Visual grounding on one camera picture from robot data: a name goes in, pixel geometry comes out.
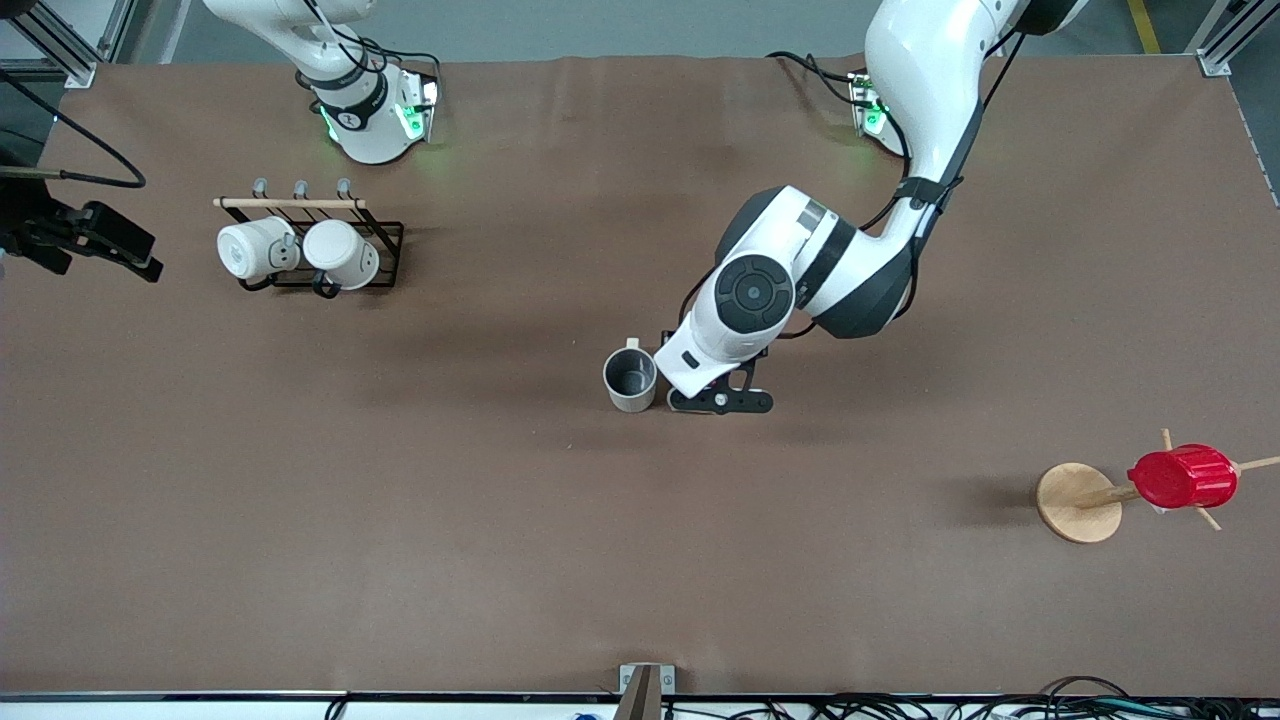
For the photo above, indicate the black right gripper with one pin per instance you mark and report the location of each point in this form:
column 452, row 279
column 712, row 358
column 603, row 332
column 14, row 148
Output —
column 28, row 230

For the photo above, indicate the cream mug with grey inside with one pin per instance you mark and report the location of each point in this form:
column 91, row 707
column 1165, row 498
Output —
column 630, row 400

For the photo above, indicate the right arm base connector block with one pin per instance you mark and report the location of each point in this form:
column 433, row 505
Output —
column 418, row 110

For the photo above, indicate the left arm base connector block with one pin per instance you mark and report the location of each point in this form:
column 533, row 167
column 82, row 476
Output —
column 868, row 108

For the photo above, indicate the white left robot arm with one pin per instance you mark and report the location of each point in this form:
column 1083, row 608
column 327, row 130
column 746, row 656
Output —
column 930, row 60

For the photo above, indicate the red plastic cup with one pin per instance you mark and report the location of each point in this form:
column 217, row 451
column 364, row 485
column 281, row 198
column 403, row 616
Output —
column 1185, row 478

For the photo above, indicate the white mug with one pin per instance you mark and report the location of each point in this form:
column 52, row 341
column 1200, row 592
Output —
column 340, row 250
column 250, row 250

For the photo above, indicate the wooden mug tree stand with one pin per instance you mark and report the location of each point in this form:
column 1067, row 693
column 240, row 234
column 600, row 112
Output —
column 1075, row 505

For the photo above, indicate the aluminium frame profile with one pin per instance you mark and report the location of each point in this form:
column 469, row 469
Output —
column 1225, row 45
column 60, row 55

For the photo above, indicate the metal bracket at table edge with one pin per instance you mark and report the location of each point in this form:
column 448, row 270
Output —
column 645, row 685

